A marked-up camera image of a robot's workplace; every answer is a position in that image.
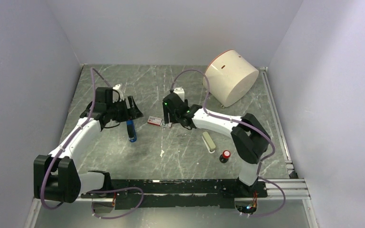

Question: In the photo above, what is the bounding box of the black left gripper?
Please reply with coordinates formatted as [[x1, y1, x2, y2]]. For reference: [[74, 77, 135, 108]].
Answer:
[[106, 95, 143, 123]]

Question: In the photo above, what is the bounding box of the red white staple box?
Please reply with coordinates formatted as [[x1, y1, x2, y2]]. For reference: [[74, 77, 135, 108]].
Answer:
[[147, 116, 163, 126]]

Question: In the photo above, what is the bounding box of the blue black stapler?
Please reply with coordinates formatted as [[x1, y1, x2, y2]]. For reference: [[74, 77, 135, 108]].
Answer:
[[126, 120, 137, 143]]

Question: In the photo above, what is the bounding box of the beige white stapler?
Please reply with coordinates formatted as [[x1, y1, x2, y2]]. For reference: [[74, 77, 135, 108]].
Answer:
[[202, 132, 216, 154]]

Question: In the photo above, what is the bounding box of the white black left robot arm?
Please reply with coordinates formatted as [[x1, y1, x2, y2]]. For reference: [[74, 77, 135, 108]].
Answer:
[[33, 87, 143, 203]]

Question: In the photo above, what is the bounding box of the red black push button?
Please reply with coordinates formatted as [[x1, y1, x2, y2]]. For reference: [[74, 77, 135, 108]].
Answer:
[[219, 150, 231, 163]]

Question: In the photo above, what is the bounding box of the cream cylindrical container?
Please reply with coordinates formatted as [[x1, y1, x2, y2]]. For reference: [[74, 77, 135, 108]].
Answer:
[[202, 49, 259, 107]]

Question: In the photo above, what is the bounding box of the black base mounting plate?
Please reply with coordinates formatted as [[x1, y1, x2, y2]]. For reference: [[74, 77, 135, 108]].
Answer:
[[80, 179, 268, 209]]

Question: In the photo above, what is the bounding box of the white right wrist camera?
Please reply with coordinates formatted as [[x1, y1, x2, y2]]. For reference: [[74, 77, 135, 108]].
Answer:
[[173, 87, 185, 101]]

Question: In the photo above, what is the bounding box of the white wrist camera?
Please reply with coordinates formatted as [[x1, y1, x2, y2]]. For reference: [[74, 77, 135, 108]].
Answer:
[[173, 87, 185, 101], [113, 84, 125, 101]]

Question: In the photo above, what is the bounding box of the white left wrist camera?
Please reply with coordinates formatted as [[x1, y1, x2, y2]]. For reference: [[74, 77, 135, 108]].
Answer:
[[113, 84, 125, 101]]

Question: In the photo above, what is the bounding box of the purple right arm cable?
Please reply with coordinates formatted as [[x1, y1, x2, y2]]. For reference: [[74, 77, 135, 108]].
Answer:
[[171, 69, 287, 219]]

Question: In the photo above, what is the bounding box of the aluminium frame rail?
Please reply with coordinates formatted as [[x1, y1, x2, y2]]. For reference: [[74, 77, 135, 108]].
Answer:
[[29, 65, 316, 228]]

